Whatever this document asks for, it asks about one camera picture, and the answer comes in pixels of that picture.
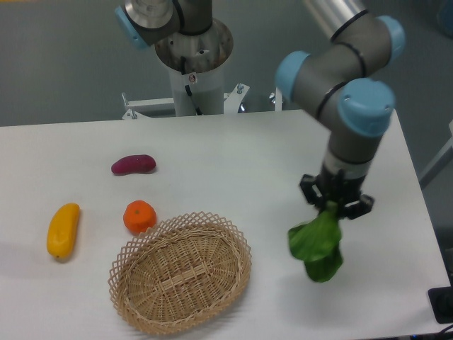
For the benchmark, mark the orange tangerine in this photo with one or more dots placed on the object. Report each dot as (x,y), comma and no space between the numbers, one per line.
(139,216)

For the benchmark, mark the green bok choy vegetable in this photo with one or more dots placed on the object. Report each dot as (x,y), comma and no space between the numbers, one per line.
(317,244)

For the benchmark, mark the yellow mango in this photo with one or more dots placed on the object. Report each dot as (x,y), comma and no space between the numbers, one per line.
(62,232)

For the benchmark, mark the white metal base frame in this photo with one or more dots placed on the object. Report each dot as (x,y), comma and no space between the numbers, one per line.
(206,103)

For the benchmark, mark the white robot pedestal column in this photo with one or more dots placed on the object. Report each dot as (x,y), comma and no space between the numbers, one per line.
(195,63)

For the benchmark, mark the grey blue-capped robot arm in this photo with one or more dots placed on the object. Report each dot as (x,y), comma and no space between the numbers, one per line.
(335,88)

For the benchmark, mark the white table leg frame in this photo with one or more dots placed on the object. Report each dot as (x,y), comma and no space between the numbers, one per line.
(437,163)

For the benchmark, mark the black device at table edge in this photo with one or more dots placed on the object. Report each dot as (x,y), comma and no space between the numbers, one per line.
(441,303)

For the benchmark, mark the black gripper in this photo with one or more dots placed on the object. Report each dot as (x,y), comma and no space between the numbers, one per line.
(346,192)

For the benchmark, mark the purple sweet potato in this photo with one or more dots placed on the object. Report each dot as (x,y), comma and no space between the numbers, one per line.
(133,164)

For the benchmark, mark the woven wicker basket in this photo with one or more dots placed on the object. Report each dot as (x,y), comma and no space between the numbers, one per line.
(180,273)

